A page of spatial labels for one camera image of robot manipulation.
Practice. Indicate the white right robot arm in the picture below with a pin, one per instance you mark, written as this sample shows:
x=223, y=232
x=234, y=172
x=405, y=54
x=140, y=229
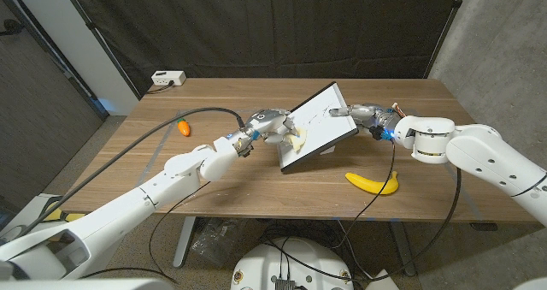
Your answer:
x=478, y=153

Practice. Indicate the white floor box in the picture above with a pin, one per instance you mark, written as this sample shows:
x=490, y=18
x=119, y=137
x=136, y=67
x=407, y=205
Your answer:
x=382, y=283

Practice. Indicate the dark table foot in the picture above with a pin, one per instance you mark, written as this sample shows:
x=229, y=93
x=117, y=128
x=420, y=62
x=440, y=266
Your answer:
x=484, y=227

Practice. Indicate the orange toy carrot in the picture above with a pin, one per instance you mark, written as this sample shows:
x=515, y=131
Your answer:
x=184, y=128

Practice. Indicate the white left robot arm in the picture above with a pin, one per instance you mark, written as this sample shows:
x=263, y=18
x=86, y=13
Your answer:
x=141, y=200

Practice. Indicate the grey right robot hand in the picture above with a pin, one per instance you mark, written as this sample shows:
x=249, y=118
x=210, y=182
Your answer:
x=376, y=119

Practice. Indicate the backdrop stand pole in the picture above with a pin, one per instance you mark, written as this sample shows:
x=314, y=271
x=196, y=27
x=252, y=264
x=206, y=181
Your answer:
x=446, y=29
x=100, y=39

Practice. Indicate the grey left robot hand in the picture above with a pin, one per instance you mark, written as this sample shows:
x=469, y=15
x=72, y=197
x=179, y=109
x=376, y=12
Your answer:
x=273, y=125

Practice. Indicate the white robot torso edge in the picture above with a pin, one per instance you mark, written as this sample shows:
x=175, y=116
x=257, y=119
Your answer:
x=85, y=285

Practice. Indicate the clear plastic bag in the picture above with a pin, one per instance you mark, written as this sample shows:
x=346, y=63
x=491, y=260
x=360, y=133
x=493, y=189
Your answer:
x=218, y=238

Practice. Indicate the white table leg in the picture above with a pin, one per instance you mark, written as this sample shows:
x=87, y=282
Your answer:
x=184, y=243

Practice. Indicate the pale yellow sponge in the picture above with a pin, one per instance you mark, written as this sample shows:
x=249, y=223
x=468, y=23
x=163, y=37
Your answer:
x=299, y=143

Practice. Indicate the white and yellow floor platform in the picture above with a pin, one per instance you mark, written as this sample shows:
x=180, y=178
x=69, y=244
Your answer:
x=64, y=216

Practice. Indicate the grey table leg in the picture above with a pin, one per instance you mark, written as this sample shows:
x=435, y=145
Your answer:
x=401, y=247

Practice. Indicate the black backdrop curtain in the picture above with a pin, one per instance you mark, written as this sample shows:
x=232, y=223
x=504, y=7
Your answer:
x=273, y=25

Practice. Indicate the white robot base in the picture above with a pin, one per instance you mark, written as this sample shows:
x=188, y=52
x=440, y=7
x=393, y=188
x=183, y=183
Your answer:
x=295, y=260

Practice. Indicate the small framed whiteboard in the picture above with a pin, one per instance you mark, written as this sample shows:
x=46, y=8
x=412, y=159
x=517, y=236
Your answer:
x=325, y=123

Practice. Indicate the white power strip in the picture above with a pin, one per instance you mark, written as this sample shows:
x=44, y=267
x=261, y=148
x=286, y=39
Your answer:
x=168, y=78

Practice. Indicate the yellow toy banana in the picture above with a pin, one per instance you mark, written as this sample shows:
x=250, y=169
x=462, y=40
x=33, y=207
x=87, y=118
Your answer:
x=369, y=185

